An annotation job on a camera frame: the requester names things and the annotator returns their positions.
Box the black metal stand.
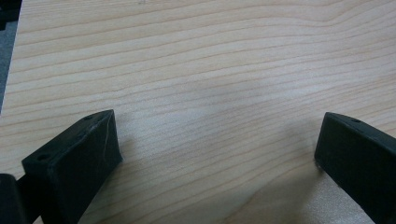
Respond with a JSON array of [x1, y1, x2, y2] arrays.
[[0, 0, 23, 32]]

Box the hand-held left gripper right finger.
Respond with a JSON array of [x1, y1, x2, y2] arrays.
[[313, 111, 396, 224]]

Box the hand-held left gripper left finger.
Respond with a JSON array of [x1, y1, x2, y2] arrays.
[[21, 108, 123, 224]]

